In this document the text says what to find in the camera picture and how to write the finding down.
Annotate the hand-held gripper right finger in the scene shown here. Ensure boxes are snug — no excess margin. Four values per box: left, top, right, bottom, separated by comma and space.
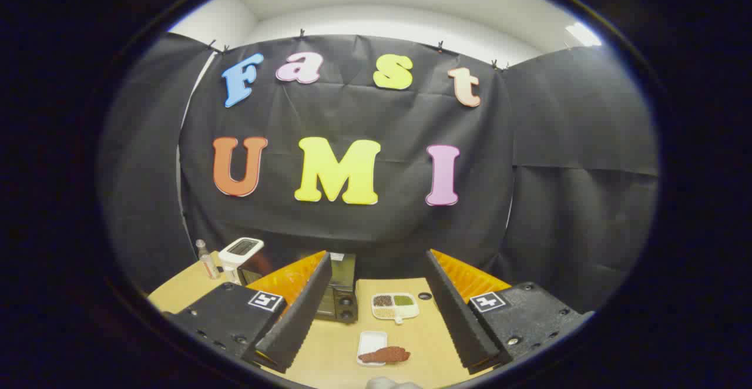
424, 249, 594, 375

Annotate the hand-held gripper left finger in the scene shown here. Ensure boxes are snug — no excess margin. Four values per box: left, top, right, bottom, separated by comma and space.
162, 250, 334, 374

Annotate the black toaster oven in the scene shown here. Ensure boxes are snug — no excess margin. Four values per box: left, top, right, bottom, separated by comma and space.
238, 252, 359, 324

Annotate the brown steak piece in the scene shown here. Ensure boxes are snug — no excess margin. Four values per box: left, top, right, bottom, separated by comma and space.
358, 346, 411, 364

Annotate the white bread toaster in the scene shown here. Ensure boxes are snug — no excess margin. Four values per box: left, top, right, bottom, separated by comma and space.
219, 237, 265, 285

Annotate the white divided plate with grains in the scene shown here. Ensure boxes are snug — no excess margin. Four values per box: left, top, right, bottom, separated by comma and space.
371, 293, 420, 324

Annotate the white rectangular tray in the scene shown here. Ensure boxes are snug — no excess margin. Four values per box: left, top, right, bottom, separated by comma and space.
357, 331, 388, 367

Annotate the clear glass bottle orange label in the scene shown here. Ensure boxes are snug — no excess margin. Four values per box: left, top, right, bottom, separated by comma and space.
196, 239, 221, 280

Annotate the ceiling light panel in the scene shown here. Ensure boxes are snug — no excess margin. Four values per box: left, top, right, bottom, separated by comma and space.
565, 22, 603, 48

